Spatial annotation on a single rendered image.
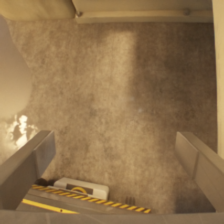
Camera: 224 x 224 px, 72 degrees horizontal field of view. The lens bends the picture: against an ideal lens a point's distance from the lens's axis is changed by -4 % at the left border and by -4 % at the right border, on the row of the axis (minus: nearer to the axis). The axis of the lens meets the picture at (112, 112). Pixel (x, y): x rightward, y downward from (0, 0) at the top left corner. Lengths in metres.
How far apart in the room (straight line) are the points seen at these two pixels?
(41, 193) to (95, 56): 0.77
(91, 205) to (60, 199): 0.12
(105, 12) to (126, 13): 0.13
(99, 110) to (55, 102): 0.28
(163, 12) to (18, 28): 0.98
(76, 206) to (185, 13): 1.09
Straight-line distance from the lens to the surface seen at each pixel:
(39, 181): 0.94
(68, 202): 0.66
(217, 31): 0.35
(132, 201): 0.83
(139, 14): 1.09
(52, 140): 0.16
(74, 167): 0.96
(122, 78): 0.95
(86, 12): 1.16
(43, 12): 1.26
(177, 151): 0.17
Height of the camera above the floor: 0.89
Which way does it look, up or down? 79 degrees down
